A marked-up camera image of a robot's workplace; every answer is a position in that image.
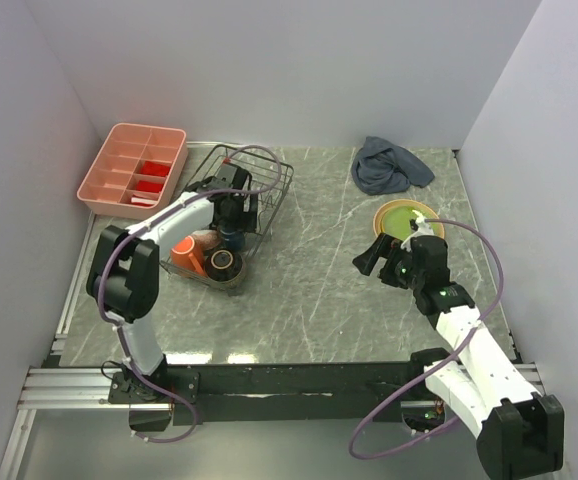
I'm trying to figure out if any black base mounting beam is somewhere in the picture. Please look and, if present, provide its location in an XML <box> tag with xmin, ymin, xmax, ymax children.
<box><xmin>108</xmin><ymin>362</ymin><xmax>416</xmax><ymax>430</ymax></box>

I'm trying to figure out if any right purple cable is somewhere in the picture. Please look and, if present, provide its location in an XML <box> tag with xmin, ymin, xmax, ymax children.
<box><xmin>347</xmin><ymin>215</ymin><xmax>505</xmax><ymax>459</ymax></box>

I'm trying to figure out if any black glazed bowl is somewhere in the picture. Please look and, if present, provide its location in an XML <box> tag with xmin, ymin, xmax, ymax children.
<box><xmin>204</xmin><ymin>249</ymin><xmax>245</xmax><ymax>289</ymax></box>

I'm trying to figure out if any red patterned white bowl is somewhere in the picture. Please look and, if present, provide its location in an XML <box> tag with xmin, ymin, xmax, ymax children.
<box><xmin>192</xmin><ymin>230</ymin><xmax>221</xmax><ymax>251</ymax></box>

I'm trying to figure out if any pink plastic divided organizer tray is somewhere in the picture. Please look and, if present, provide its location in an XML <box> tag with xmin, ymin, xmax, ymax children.
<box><xmin>77</xmin><ymin>123</ymin><xmax>188</xmax><ymax>220</ymax></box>

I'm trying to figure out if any grey-blue crumpled cloth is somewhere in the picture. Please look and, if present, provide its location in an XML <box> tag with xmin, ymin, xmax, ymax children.
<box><xmin>351</xmin><ymin>136</ymin><xmax>435</xmax><ymax>196</ymax></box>

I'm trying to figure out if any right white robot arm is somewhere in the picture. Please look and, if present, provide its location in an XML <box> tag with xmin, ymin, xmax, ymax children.
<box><xmin>353</xmin><ymin>231</ymin><xmax>565</xmax><ymax>479</ymax></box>

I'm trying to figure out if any orange ceramic mug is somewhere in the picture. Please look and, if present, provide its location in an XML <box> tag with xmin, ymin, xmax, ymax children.
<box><xmin>170</xmin><ymin>236</ymin><xmax>206</xmax><ymax>276</ymax></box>

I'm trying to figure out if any black wire dish rack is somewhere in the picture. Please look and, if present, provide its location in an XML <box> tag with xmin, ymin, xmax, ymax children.
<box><xmin>161</xmin><ymin>144</ymin><xmax>294</xmax><ymax>295</ymax></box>

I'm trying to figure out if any red white item in tray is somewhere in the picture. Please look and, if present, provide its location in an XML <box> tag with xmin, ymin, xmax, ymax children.
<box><xmin>130</xmin><ymin>195</ymin><xmax>158</xmax><ymax>207</ymax></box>

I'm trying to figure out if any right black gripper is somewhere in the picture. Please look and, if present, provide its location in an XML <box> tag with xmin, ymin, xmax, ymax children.
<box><xmin>352</xmin><ymin>232</ymin><xmax>424</xmax><ymax>290</ymax></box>

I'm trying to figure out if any yellow plate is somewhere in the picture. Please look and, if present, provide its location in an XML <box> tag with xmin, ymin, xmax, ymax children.
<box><xmin>372</xmin><ymin>198</ymin><xmax>446</xmax><ymax>241</ymax></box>

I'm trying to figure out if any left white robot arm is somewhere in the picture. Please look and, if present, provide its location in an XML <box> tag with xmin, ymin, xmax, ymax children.
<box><xmin>86</xmin><ymin>160</ymin><xmax>281</xmax><ymax>402</ymax></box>

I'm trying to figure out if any blue ceramic mug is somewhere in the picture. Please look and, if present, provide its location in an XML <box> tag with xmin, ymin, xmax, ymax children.
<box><xmin>218</xmin><ymin>227</ymin><xmax>246</xmax><ymax>252</ymax></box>

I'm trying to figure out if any green plate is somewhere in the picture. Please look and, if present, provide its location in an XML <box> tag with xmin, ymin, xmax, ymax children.
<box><xmin>377</xmin><ymin>205</ymin><xmax>437</xmax><ymax>240</ymax></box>

